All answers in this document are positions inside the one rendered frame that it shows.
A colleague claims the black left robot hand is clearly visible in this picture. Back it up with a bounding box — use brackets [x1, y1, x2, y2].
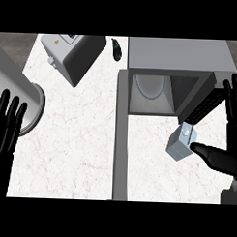
[0, 88, 29, 198]

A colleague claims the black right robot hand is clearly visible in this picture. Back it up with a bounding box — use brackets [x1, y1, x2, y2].
[188, 64, 237, 179]

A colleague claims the pale blue milk carton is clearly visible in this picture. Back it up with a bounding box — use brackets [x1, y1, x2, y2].
[165, 121, 198, 163]

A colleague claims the grey microwave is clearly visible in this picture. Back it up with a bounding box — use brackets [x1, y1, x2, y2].
[124, 37, 237, 127]

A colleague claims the grey microwave door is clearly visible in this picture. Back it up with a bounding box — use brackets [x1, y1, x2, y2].
[112, 68, 133, 202]

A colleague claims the grey cylindrical appliance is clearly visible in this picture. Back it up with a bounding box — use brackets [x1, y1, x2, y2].
[0, 43, 48, 139]

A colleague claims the pale grey toaster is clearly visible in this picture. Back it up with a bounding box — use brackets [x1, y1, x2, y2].
[39, 34, 107, 90]

